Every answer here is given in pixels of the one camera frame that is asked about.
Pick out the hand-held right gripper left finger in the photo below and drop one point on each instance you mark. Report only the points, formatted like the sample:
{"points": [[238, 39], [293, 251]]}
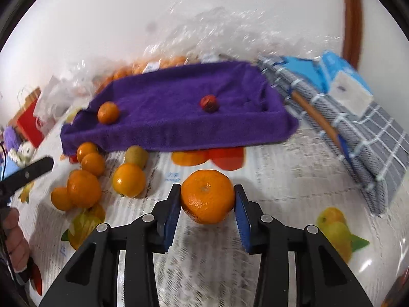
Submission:
{"points": [[172, 219]]}

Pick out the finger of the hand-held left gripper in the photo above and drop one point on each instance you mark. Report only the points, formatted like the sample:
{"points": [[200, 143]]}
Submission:
{"points": [[28, 172]]}

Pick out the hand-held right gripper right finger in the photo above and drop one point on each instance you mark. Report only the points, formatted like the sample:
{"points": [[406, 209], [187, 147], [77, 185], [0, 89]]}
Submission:
{"points": [[243, 222]]}

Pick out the large orange mandarin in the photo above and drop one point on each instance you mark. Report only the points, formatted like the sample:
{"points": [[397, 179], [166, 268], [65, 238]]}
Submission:
{"points": [[207, 196]]}

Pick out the person's left hand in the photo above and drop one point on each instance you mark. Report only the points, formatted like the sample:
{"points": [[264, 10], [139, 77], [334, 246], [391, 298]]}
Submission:
{"points": [[14, 239]]}

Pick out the purple and white plush toy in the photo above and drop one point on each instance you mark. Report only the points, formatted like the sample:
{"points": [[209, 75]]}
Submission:
{"points": [[14, 142]]}

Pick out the red paper bag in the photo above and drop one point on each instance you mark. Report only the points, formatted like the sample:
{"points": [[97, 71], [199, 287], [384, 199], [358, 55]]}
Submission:
{"points": [[30, 123]]}

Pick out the fruit printed tablecloth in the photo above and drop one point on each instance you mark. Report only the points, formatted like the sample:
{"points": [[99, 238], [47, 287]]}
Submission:
{"points": [[287, 185]]}

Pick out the yellow-green fruit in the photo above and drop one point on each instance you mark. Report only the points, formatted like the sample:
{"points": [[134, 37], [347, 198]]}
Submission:
{"points": [[136, 155]]}

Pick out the white plastic bag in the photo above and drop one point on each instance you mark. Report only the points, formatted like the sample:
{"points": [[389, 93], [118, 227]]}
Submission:
{"points": [[52, 100]]}

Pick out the purple towel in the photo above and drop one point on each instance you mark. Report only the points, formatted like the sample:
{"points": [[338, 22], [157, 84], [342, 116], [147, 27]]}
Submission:
{"points": [[179, 112]]}

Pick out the small red fruit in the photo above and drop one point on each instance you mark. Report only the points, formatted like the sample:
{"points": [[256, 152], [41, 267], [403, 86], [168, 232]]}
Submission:
{"points": [[209, 103]]}

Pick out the wooden stick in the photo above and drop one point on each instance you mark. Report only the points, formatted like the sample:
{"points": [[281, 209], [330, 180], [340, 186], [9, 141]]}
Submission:
{"points": [[316, 118]]}

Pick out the grey checked cloth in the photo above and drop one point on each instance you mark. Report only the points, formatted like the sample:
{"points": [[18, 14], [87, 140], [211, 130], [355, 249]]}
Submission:
{"points": [[367, 137]]}

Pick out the pile of bagged oranges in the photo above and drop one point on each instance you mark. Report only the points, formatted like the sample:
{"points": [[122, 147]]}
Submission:
{"points": [[140, 67]]}

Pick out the blue tissue pack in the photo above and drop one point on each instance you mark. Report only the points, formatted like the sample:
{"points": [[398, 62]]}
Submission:
{"points": [[338, 70]]}

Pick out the clear plastic bag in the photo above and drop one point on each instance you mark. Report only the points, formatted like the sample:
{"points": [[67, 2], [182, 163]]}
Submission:
{"points": [[223, 35]]}

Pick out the brown wooden curved frame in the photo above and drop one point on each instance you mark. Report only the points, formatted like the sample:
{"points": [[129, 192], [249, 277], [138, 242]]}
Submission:
{"points": [[351, 16]]}

